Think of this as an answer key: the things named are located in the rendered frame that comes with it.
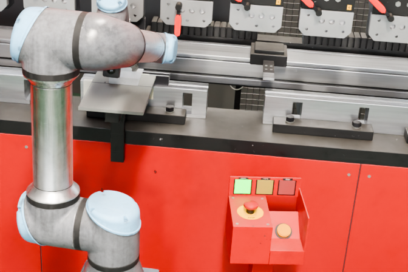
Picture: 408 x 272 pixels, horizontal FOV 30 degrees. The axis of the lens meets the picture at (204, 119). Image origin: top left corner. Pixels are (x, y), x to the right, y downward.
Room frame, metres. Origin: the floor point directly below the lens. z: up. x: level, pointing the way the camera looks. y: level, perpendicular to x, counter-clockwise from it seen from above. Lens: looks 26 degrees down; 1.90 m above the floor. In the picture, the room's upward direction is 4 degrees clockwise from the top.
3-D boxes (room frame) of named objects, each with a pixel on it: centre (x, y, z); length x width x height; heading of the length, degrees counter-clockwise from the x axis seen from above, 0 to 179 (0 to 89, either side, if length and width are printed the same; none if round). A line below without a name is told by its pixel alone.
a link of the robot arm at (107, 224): (1.40, 0.19, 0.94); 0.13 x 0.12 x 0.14; 82
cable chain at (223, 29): (2.54, 0.02, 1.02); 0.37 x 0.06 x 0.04; 87
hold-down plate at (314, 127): (2.07, -0.36, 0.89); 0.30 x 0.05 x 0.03; 87
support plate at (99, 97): (2.01, 0.25, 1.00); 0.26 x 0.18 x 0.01; 177
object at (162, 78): (2.15, 0.21, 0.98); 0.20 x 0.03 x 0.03; 87
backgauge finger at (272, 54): (2.29, -0.20, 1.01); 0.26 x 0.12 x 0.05; 177
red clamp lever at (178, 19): (2.08, 0.09, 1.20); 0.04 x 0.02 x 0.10; 177
